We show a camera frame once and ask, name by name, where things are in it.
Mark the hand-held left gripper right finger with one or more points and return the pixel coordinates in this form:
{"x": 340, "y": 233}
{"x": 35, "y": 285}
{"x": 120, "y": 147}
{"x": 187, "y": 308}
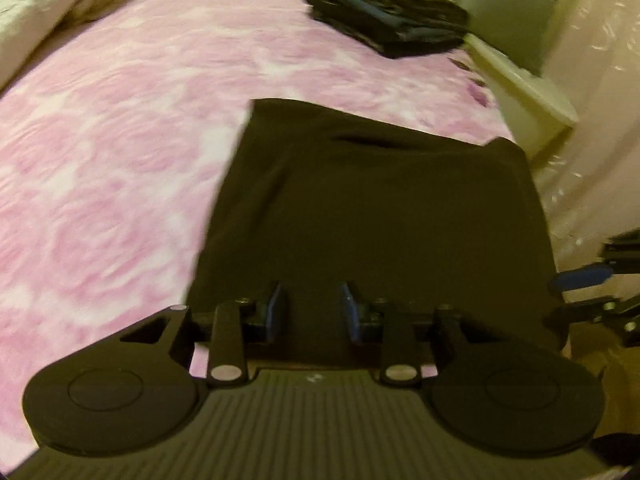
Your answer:
{"x": 350, "y": 312}

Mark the pink plastic cover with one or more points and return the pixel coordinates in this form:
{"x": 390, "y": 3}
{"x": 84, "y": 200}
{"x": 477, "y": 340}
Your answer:
{"x": 600, "y": 110}

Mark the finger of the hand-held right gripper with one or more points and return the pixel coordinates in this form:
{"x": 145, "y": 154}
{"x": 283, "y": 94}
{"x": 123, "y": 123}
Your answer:
{"x": 582, "y": 279}
{"x": 600, "y": 312}

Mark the stack of folded dark clothes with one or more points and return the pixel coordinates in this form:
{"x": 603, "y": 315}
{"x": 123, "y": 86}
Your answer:
{"x": 395, "y": 15}

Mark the dark brown shirt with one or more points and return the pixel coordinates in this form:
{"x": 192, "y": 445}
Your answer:
{"x": 375, "y": 210}

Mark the pink floral blanket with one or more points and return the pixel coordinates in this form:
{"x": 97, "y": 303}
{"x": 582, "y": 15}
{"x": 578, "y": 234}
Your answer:
{"x": 125, "y": 150}

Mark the white ribbed rolled quilt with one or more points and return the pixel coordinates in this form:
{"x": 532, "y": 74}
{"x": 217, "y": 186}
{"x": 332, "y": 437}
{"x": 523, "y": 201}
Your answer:
{"x": 55, "y": 5}

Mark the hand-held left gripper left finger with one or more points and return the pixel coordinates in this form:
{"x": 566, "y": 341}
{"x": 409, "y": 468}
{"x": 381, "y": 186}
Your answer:
{"x": 277, "y": 315}

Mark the grey cushion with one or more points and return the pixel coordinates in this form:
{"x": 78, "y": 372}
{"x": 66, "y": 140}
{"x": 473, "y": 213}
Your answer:
{"x": 510, "y": 10}

